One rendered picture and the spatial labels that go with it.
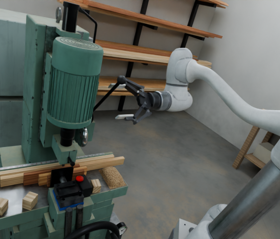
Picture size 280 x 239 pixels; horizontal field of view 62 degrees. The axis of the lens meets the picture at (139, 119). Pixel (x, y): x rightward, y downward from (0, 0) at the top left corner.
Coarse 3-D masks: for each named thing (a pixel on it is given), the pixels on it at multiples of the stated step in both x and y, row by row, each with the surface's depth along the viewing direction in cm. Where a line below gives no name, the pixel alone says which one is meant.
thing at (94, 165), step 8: (104, 160) 119; (112, 160) 120; (120, 160) 124; (48, 168) 103; (88, 168) 114; (96, 168) 117; (0, 176) 93; (8, 176) 94; (16, 176) 95; (0, 184) 92; (8, 184) 94
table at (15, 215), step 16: (96, 176) 112; (0, 192) 91; (16, 192) 93; (32, 192) 95; (112, 192) 108; (16, 208) 86; (32, 208) 88; (48, 208) 91; (0, 224) 83; (16, 224) 86; (48, 224) 87
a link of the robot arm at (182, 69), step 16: (176, 64) 102; (192, 64) 100; (176, 80) 103; (192, 80) 103; (208, 80) 96; (224, 96) 93; (240, 112) 89; (256, 112) 86; (272, 112) 83; (272, 128) 82
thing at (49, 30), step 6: (48, 30) 90; (54, 30) 91; (78, 30) 97; (48, 36) 91; (54, 36) 92; (60, 36) 93; (48, 42) 92; (48, 48) 93; (42, 78) 99; (42, 84) 99; (42, 90) 100; (42, 96) 102; (42, 102) 103
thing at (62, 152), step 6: (54, 138) 103; (60, 138) 103; (54, 144) 103; (60, 144) 100; (72, 144) 102; (54, 150) 103; (60, 150) 96; (66, 150) 97; (72, 150) 98; (60, 156) 97; (66, 156) 98; (72, 156) 100; (60, 162) 98; (66, 162) 99
